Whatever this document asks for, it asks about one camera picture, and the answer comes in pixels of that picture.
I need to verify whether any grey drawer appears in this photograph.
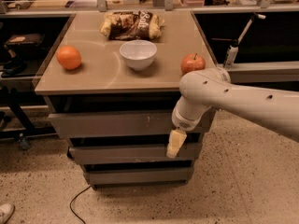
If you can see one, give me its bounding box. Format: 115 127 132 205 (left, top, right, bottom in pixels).
69 133 203 165
48 91 217 139
83 161 193 186

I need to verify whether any orange fruit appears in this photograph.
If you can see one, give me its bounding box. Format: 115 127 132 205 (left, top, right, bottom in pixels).
56 45 81 70

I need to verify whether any grey middle drawer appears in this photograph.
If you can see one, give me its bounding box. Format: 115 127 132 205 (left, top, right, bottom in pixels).
69 133 203 165

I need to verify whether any grey drawer cabinet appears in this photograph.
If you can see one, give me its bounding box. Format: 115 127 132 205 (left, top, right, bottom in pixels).
35 10 226 190

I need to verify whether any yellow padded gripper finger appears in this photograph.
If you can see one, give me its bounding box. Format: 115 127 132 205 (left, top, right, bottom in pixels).
166 129 187 158

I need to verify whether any red apple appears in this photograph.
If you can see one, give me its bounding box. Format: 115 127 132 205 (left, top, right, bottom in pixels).
180 53 206 75

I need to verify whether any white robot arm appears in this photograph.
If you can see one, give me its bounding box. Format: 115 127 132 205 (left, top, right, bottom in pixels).
166 67 299 158

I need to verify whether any black floor cable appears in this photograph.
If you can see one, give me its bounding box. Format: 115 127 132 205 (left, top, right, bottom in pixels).
69 185 93 224

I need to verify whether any brown chip bag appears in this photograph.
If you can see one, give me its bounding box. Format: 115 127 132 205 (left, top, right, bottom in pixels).
100 11 164 41

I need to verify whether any grey top drawer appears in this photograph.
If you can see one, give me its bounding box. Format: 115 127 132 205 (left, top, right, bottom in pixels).
48 91 217 139

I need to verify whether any black chair base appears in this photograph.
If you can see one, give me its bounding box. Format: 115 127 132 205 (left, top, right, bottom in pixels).
0 88 55 150

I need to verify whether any grey bottom drawer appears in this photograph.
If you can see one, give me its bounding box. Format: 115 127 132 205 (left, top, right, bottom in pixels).
83 161 193 186

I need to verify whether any white bowl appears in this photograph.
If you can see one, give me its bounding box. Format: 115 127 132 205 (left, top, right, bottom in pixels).
120 40 157 71

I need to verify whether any white shoe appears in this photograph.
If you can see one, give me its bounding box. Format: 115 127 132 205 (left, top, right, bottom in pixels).
0 203 15 224

